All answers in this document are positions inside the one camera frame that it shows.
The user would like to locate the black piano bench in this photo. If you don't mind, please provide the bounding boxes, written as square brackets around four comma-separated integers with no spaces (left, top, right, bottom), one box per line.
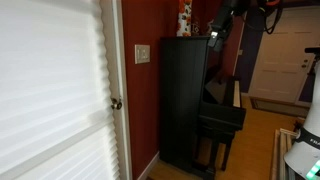
[193,123,236,180]

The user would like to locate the white panel door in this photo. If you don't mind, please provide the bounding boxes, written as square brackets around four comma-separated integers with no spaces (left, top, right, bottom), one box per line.
[247,5,320,105]

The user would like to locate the metal light switch plate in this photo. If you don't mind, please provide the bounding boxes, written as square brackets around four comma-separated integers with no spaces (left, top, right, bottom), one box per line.
[134,44,151,65]

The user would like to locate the white door with blinds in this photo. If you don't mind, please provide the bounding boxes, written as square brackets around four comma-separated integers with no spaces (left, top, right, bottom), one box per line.
[0,0,120,180]

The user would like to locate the white door with frame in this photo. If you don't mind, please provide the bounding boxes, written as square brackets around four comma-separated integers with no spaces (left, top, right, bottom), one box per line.
[99,0,133,180]

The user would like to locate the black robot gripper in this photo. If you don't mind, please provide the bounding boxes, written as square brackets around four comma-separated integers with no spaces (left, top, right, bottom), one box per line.
[207,0,238,53]

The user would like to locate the wooden boards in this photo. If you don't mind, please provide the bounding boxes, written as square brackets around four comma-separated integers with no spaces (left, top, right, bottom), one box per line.
[269,127,300,180]

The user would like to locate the white baseboard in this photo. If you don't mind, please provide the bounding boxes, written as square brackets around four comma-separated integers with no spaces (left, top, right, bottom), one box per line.
[137,151,161,180]

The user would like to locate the dark door mat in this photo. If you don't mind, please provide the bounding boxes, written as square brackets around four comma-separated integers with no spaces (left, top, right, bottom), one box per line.
[249,96,310,118]

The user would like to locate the black upright piano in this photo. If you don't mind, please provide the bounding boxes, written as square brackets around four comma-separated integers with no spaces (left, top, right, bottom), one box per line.
[158,35,248,180]

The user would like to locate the brass door knob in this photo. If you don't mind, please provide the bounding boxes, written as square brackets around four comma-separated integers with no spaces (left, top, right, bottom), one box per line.
[110,97,123,111]

